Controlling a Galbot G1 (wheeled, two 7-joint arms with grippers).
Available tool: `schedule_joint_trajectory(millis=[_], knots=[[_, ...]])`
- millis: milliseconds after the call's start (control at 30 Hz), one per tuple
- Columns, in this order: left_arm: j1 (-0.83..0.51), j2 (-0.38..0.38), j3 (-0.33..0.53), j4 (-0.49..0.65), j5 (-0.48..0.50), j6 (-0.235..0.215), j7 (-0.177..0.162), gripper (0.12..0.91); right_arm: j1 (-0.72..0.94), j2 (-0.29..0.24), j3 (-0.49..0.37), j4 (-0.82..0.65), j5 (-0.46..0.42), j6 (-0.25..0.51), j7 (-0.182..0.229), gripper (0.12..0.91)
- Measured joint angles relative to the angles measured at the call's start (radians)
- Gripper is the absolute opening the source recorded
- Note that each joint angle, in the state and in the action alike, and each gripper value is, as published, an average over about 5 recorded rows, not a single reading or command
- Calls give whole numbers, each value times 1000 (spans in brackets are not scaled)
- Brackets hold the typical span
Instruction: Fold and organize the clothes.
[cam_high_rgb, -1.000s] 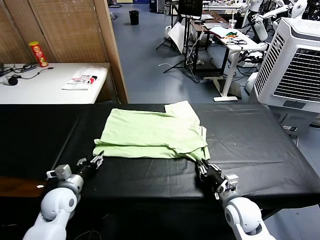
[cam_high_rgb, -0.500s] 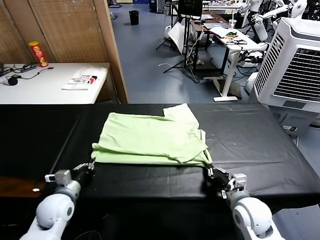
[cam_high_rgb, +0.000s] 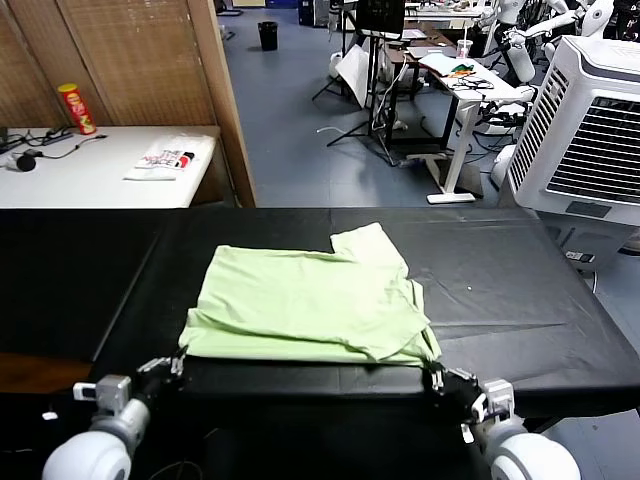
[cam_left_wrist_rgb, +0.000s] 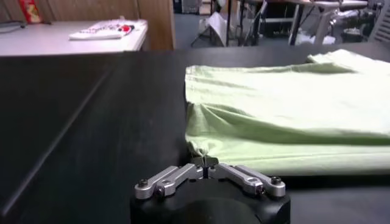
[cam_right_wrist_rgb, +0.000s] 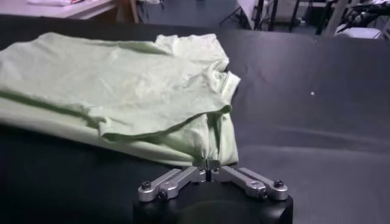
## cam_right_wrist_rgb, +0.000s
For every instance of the wooden partition screen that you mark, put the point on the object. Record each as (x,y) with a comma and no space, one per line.
(126,12)

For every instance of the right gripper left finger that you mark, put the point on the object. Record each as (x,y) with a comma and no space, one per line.
(170,182)

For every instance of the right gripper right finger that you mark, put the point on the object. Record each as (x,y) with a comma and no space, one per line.
(250,182)

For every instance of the light green t-shirt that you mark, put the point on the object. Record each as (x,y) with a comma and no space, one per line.
(122,91)

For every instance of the folded white printed shirt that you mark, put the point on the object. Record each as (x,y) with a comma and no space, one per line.
(51,2)

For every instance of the white side table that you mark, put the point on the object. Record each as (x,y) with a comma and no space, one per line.
(45,10)

